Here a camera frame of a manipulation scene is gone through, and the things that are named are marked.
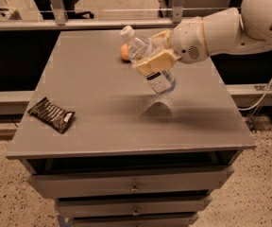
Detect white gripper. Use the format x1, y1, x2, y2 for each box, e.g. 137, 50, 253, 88
135, 17, 208, 75

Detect blue label plastic water bottle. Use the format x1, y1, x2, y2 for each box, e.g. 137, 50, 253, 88
120, 26, 176, 95

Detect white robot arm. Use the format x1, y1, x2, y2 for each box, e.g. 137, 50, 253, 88
134, 0, 272, 75

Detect orange round fruit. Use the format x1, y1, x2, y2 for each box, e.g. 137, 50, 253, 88
120, 44, 129, 61

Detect grey drawer cabinet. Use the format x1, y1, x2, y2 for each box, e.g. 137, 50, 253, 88
6, 26, 258, 227

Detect black snack bag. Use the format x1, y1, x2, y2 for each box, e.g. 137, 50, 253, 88
27, 97, 75, 134

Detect top grey drawer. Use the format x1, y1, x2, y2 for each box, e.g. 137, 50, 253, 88
28, 166, 233, 199

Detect grey drawer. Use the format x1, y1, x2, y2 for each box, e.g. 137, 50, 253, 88
56, 196, 212, 218
28, 166, 233, 199
72, 213, 198, 227

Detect middle grey drawer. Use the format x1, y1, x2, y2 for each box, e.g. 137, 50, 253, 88
56, 196, 212, 218

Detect bottom grey drawer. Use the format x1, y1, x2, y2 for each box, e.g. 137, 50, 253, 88
72, 213, 198, 227

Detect metal rail frame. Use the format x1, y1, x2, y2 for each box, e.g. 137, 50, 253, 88
0, 0, 272, 33

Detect white cable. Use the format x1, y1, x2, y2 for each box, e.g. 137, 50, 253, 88
238, 52, 272, 112

